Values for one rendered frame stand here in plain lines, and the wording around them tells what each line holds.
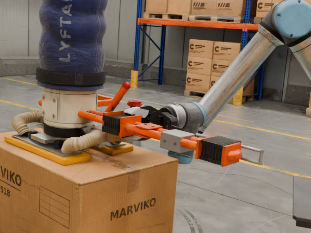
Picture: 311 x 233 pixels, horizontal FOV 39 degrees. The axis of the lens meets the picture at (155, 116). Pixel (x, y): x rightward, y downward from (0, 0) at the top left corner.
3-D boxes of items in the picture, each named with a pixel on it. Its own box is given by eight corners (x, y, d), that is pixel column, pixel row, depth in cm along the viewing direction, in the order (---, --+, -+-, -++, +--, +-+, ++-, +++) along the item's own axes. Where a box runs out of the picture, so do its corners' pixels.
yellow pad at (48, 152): (3, 141, 151) (3, 127, 150) (29, 137, 159) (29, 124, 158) (64, 166, 130) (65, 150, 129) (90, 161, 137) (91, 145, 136)
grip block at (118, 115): (99, 131, 132) (100, 112, 131) (123, 128, 140) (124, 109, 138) (119, 137, 127) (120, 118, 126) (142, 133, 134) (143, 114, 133)
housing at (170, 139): (158, 147, 119) (159, 131, 118) (174, 144, 124) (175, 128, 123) (178, 154, 115) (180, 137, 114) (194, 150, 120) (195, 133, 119)
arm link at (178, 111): (184, 132, 148) (187, 104, 146) (175, 134, 145) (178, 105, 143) (164, 127, 154) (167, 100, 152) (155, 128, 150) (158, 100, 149)
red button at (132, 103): (123, 109, 199) (123, 100, 198) (134, 107, 204) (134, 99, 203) (133, 112, 194) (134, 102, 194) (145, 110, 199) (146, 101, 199)
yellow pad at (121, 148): (50, 134, 165) (50, 121, 165) (71, 131, 173) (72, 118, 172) (112, 156, 144) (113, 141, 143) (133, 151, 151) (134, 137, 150)
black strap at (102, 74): (22, 77, 146) (22, 65, 145) (77, 76, 163) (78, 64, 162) (64, 87, 131) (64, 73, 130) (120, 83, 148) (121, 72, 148)
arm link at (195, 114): (205, 132, 158) (211, 105, 155) (183, 136, 149) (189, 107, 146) (185, 124, 164) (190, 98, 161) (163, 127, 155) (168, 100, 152)
